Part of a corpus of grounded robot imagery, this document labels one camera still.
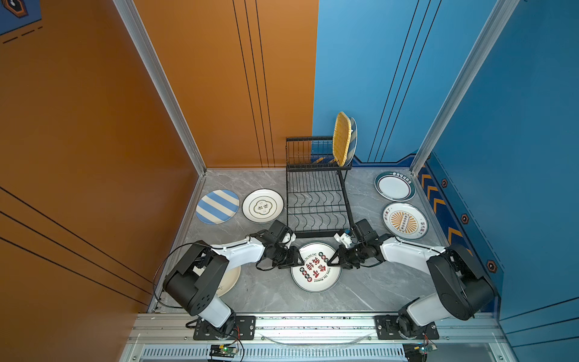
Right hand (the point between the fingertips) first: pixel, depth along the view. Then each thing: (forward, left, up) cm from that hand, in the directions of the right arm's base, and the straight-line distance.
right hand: (330, 264), depth 84 cm
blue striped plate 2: (+33, -9, +31) cm, 46 cm away
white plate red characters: (-4, +5, -1) cm, 7 cm away
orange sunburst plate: (+21, -36, -3) cm, 42 cm away
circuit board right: (-26, -25, -5) cm, 37 cm away
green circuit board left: (-26, +36, -5) cm, 45 cm away
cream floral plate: (-6, +38, -2) cm, 38 cm away
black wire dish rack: (+31, +3, -1) cm, 31 cm away
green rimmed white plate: (+42, -37, -3) cm, 56 cm away
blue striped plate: (+29, +50, -3) cm, 58 cm away
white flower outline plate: (+29, +29, -2) cm, 41 cm away
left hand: (+2, +10, -2) cm, 11 cm away
